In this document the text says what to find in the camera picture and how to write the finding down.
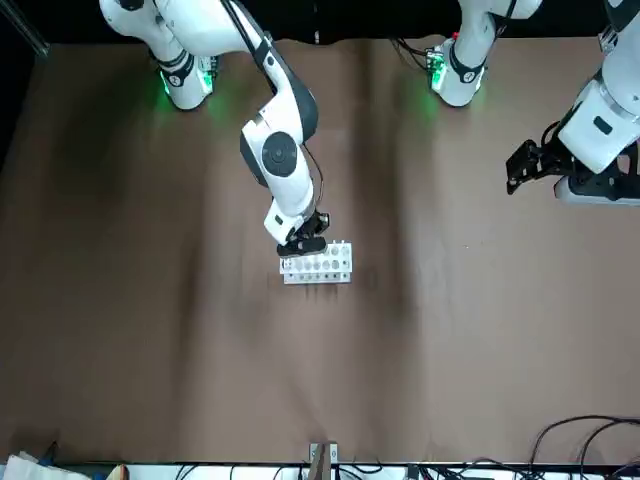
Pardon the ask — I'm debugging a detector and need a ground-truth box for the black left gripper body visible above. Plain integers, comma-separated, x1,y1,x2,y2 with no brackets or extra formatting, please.
549,149,640,202

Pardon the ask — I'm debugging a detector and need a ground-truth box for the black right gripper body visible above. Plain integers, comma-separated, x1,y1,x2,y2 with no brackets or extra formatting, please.
291,210,331,242

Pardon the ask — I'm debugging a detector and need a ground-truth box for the white test tube rack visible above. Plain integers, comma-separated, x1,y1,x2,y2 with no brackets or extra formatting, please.
278,239,357,285

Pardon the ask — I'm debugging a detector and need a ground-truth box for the cream printed cardboard box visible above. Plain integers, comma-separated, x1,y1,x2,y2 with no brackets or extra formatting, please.
0,449,69,480

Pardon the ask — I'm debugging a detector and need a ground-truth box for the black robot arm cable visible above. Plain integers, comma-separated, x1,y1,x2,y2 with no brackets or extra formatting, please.
393,0,564,151
149,0,329,216

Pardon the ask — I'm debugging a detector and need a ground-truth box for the aluminium frame post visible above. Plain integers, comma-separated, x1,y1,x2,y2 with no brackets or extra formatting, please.
0,0,51,57
308,441,339,480

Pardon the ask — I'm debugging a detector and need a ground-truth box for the thin black cable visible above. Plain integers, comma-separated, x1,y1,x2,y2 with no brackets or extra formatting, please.
579,422,640,471
529,414,640,466

